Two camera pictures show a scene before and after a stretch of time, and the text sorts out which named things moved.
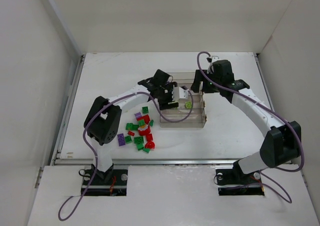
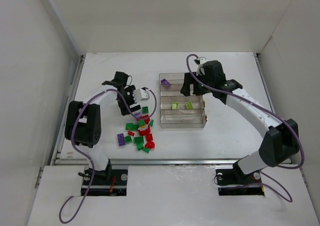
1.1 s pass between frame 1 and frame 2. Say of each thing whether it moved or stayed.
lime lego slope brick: stayed
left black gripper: moved
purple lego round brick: stayed
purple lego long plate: stayed
